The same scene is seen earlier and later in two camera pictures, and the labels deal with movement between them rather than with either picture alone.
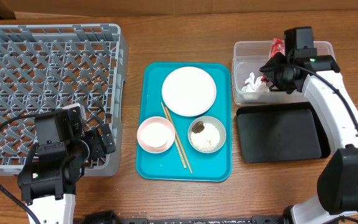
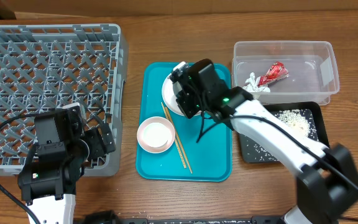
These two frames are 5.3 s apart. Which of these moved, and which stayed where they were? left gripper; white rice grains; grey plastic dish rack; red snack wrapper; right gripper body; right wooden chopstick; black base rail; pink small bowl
Moved: red snack wrapper; white rice grains; right gripper body
Stayed: left gripper; right wooden chopstick; pink small bowl; black base rail; grey plastic dish rack
